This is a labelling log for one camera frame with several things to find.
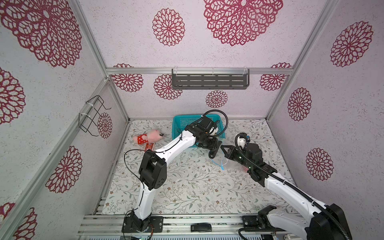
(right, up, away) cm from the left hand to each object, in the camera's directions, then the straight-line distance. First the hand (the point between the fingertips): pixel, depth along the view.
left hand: (215, 149), depth 86 cm
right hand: (+2, +3, -8) cm, 9 cm away
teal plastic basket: (-23, +17, +27) cm, 39 cm away
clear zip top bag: (+4, -6, -8) cm, 11 cm away
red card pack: (-43, +1, +17) cm, 46 cm away
